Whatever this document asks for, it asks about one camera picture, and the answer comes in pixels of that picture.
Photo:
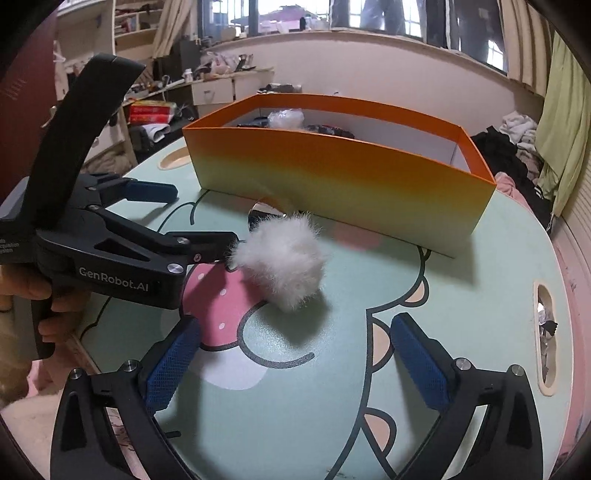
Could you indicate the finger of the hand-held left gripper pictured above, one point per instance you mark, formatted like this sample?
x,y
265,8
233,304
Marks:
x,y
203,243
147,190

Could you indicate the white shelf cabinet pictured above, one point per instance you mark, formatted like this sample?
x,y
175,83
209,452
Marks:
x,y
134,39

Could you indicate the light green cloth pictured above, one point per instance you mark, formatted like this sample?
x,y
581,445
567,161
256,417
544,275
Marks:
x,y
563,129

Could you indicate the orange cardboard box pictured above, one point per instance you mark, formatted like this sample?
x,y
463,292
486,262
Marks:
x,y
346,184

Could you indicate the beige curtain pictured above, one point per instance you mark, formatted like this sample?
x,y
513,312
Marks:
x,y
526,41
175,27

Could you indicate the white fluffy pompom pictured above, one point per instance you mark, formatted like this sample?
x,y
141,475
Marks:
x,y
281,258

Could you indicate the dark rectangular object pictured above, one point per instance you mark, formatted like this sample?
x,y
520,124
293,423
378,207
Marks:
x,y
182,57

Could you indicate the red packet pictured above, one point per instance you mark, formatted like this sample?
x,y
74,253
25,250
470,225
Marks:
x,y
152,112

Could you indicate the white drawer desk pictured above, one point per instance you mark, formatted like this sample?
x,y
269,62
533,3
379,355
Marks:
x,y
212,92

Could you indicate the person's left hand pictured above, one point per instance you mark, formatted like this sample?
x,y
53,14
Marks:
x,y
64,314

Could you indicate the maroon wardrobe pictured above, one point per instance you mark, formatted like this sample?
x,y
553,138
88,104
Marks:
x,y
27,92

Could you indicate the striped clothes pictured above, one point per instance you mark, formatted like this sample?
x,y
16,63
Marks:
x,y
277,87

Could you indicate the hanging dark trousers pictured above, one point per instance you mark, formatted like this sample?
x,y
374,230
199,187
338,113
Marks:
x,y
478,27

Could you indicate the black clothes pile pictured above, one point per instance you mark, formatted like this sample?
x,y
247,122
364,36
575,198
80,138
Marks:
x,y
503,157

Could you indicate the white clothes pile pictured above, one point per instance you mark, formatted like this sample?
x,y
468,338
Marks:
x,y
519,131

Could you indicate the dark framed window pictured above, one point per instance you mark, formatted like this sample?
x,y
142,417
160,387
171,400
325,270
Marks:
x,y
286,14

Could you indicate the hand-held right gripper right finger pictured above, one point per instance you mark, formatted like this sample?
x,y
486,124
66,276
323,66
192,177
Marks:
x,y
422,369

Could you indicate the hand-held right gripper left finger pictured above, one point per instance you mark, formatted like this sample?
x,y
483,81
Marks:
x,y
173,364

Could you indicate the mint green cartoon desktop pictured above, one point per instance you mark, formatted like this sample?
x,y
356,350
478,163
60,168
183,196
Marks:
x,y
323,392

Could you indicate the clear plastic wrapped item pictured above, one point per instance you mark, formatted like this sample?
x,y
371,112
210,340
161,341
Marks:
x,y
286,117

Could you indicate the hanging light trousers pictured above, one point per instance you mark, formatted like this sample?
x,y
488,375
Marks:
x,y
383,14

